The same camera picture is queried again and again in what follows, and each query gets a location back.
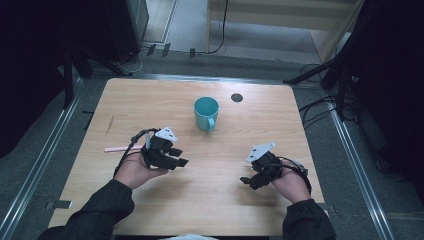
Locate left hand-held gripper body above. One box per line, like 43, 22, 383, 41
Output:
141, 126, 179, 170

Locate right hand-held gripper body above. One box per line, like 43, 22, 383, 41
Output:
245, 142, 285, 188

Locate pink straw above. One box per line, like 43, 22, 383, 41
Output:
104, 144, 144, 154

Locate teal cup with handle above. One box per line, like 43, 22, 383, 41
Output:
193, 96, 220, 133

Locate person's left hand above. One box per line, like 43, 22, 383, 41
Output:
114, 151, 170, 191

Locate person's right hand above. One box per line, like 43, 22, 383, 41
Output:
270, 164, 313, 205

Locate black metal stand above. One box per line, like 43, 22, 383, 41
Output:
283, 54, 354, 121

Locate dark cabinet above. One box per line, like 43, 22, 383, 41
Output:
101, 0, 150, 65

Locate left hand-held gripper black cable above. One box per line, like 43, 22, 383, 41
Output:
113, 127, 162, 178

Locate hand-held gripper black cable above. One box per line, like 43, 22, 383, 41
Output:
113, 127, 162, 178
277, 155, 313, 196

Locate right hand-held gripper black cable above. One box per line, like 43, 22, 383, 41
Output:
277, 155, 313, 196

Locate black floor cables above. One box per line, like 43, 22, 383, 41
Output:
298, 94, 359, 130

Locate white floor cable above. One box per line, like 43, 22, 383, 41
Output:
114, 49, 149, 76

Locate metal floor rail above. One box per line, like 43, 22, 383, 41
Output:
0, 94, 83, 240
327, 101, 397, 240

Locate grey table bracket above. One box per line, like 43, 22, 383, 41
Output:
45, 199, 73, 211

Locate black hanging cable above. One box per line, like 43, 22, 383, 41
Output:
205, 0, 230, 55

